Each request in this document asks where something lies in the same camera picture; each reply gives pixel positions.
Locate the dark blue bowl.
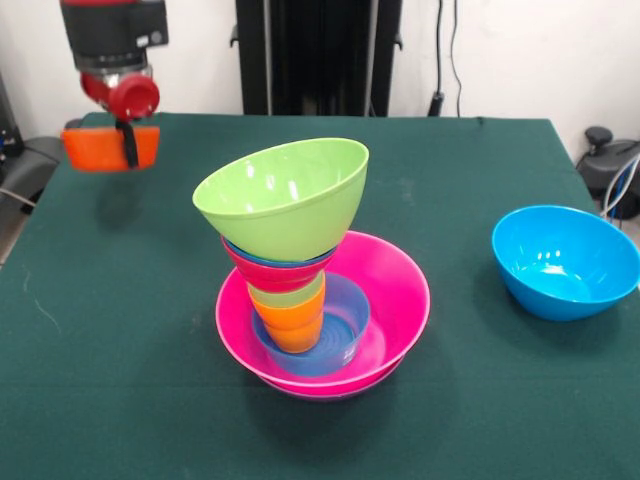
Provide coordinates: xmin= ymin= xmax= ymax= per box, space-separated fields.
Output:
xmin=222 ymin=237 xmax=337 ymax=267

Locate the orange bowl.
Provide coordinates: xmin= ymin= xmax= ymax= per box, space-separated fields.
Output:
xmin=60 ymin=125 xmax=162 ymax=174

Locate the small light blue bowl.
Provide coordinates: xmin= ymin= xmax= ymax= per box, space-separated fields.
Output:
xmin=251 ymin=273 xmax=372 ymax=377

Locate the green cup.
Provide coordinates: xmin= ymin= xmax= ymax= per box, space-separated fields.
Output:
xmin=246 ymin=272 xmax=327 ymax=309

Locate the lime green bowl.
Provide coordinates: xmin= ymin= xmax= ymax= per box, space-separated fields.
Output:
xmin=191 ymin=137 xmax=370 ymax=263

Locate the orange cup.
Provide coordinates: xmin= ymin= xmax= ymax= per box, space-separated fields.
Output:
xmin=249 ymin=284 xmax=327 ymax=355

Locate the large light blue bowl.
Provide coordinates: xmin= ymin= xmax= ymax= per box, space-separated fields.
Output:
xmin=491 ymin=203 xmax=640 ymax=323

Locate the large pink bowl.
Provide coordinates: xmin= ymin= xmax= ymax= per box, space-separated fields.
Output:
xmin=214 ymin=229 xmax=432 ymax=401

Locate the small pink bowl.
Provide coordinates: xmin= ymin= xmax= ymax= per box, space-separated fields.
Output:
xmin=221 ymin=239 xmax=337 ymax=294

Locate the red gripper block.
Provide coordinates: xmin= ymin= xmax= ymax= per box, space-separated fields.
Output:
xmin=79 ymin=70 xmax=162 ymax=170

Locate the dark green tablecloth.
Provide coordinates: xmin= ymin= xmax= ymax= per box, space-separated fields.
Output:
xmin=0 ymin=111 xmax=640 ymax=480

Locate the black hanging cable with plug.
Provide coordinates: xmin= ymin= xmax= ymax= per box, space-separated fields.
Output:
xmin=429 ymin=0 xmax=464 ymax=119

